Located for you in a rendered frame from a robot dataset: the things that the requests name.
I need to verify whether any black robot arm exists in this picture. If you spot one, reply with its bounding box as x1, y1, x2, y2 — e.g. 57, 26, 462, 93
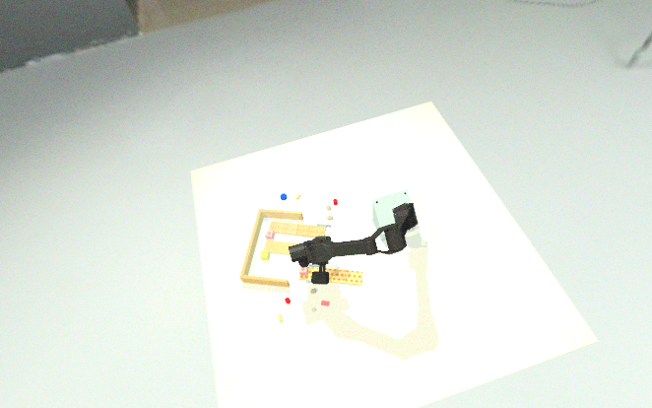
288, 202, 418, 268

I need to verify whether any orange polka-dotted strip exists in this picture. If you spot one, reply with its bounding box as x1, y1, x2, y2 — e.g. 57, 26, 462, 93
299, 267, 362, 286

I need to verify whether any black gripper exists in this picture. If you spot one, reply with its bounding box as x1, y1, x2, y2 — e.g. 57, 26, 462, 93
311, 261, 329, 285

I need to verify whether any orange flat strip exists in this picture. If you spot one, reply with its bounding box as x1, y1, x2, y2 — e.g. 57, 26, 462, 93
296, 224, 326, 238

